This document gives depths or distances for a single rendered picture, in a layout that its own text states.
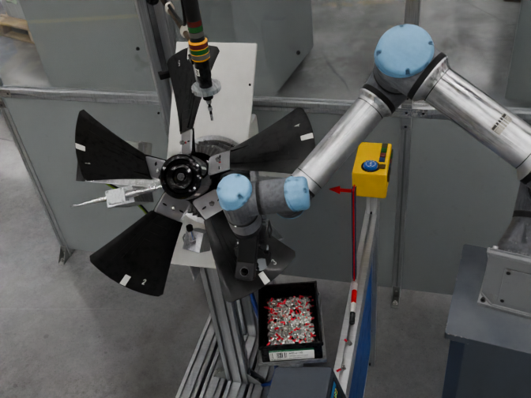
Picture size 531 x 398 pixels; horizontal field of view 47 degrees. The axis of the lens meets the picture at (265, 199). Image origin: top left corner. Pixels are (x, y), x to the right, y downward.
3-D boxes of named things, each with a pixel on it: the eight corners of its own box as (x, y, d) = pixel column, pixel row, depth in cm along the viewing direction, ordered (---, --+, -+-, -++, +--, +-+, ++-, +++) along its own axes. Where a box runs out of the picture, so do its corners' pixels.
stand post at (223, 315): (232, 382, 250) (193, 217, 192) (253, 385, 248) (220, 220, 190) (229, 392, 247) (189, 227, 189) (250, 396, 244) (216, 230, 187)
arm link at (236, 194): (254, 198, 125) (213, 203, 126) (262, 226, 134) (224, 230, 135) (253, 168, 129) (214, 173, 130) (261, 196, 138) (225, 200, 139)
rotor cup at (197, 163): (184, 212, 170) (165, 212, 158) (167, 164, 172) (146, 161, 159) (230, 193, 167) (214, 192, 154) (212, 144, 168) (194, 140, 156)
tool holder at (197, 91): (186, 83, 147) (178, 46, 141) (213, 76, 149) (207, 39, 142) (196, 99, 140) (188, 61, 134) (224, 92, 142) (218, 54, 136)
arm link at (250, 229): (254, 229, 134) (220, 225, 136) (258, 239, 138) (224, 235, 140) (261, 200, 138) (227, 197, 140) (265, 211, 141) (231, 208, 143)
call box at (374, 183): (359, 167, 194) (359, 140, 187) (391, 170, 192) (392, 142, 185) (352, 200, 182) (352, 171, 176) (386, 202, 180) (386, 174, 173)
